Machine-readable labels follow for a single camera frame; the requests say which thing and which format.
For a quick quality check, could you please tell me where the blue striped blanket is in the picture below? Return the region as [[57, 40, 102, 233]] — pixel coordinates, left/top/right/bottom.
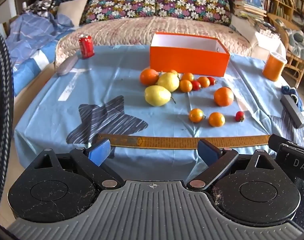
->
[[0, 12, 76, 120]]

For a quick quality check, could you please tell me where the large orange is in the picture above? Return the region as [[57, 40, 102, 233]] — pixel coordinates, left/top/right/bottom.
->
[[140, 68, 159, 85], [214, 87, 235, 107]]

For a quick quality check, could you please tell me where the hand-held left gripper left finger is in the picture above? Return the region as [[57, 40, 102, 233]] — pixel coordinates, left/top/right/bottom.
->
[[29, 139, 122, 189]]

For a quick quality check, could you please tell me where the rattan armchair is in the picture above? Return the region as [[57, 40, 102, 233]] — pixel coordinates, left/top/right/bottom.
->
[[267, 12, 304, 88]]

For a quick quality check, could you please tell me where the white draped cloth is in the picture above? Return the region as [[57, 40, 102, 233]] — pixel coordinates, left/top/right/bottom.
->
[[251, 29, 287, 58]]

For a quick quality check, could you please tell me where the beige quilted sofa cover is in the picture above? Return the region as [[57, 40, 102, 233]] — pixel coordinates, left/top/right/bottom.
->
[[54, 16, 252, 65]]

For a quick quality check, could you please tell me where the white pillow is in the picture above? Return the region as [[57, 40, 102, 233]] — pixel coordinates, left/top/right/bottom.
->
[[57, 0, 89, 27]]

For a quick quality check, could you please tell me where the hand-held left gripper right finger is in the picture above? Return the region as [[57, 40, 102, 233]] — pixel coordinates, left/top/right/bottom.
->
[[186, 139, 277, 190]]

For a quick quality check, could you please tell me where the red soda can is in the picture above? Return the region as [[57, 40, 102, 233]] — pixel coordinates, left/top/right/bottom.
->
[[78, 34, 95, 59]]

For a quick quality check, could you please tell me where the stack of books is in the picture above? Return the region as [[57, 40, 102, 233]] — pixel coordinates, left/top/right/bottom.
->
[[227, 0, 267, 25]]

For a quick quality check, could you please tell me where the dark blue cloth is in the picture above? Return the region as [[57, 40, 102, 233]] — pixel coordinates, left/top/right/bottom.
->
[[281, 85, 304, 112]]

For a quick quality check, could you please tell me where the orange cardboard box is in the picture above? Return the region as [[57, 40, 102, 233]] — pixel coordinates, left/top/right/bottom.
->
[[149, 32, 230, 77]]

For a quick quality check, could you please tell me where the dark grey rectangular box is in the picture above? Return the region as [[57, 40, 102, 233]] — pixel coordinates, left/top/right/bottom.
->
[[280, 94, 304, 129]]

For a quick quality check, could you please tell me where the yellow pear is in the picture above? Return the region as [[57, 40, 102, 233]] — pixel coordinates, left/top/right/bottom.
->
[[156, 72, 180, 92], [144, 85, 176, 107]]

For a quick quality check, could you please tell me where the light blue star-print tablecloth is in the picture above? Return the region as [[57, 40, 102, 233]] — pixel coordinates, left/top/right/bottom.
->
[[14, 44, 304, 170]]

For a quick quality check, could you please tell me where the brown wooden ruler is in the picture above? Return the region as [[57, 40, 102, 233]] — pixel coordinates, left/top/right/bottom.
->
[[95, 133, 270, 150]]

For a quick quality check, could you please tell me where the black braided cable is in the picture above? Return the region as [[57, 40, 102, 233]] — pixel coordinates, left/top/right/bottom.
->
[[0, 26, 14, 220]]

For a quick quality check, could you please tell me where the blue and white chair cushion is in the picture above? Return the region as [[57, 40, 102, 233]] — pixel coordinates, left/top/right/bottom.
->
[[284, 27, 304, 62]]

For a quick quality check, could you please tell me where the black and white patterned cloth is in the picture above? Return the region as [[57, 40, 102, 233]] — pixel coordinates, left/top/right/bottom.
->
[[22, 0, 57, 17]]

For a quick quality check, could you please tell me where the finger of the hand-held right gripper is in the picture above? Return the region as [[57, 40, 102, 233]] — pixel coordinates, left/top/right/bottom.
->
[[268, 133, 304, 155]]

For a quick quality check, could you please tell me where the grey oval case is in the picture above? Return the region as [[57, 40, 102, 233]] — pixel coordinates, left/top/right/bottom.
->
[[55, 54, 79, 76]]

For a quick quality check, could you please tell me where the orange canister with white lid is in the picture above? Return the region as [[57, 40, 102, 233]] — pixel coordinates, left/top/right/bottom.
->
[[262, 52, 287, 82]]

